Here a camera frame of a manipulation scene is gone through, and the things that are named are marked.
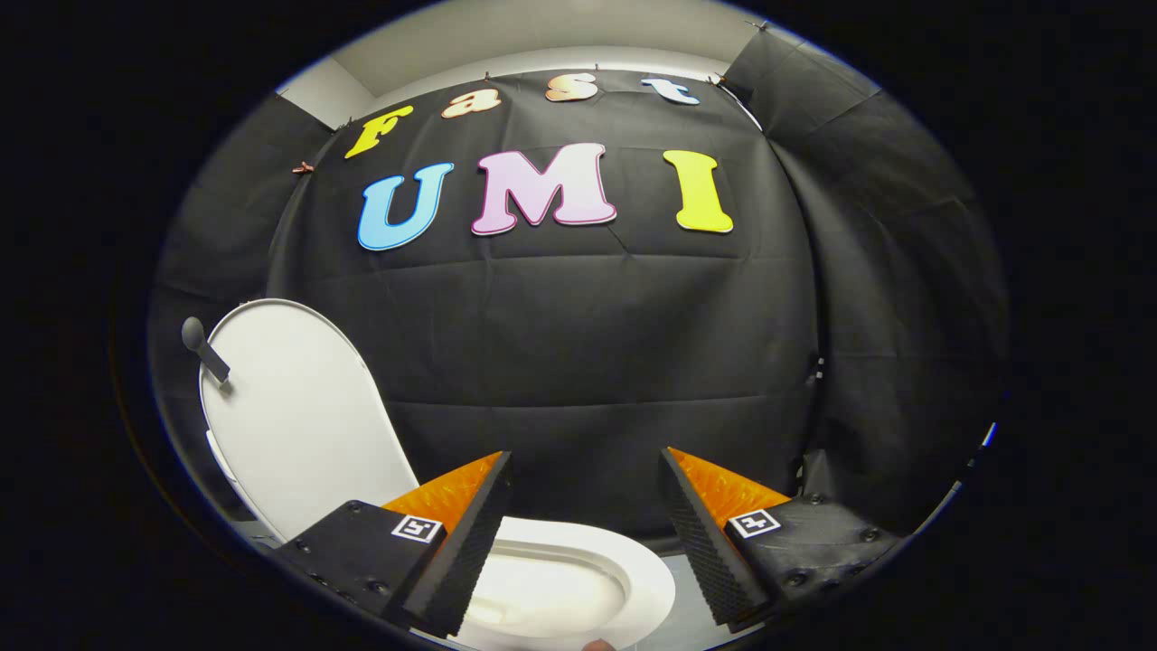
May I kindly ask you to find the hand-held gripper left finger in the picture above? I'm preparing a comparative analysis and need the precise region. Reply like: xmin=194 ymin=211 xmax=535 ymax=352
xmin=271 ymin=450 xmax=514 ymax=638

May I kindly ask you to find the dark grey lid handle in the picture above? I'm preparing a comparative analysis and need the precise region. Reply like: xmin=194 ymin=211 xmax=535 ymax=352
xmin=181 ymin=316 xmax=231 ymax=385

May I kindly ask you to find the white toilet lid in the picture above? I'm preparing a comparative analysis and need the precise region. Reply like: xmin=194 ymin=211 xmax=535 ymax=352
xmin=199 ymin=298 xmax=421 ymax=543

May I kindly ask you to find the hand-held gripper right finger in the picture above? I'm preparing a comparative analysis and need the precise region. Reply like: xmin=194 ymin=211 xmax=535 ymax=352
xmin=660 ymin=446 xmax=905 ymax=632

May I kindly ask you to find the black backdrop cloth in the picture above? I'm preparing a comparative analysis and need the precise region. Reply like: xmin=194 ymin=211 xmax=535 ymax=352
xmin=149 ymin=23 xmax=1011 ymax=543

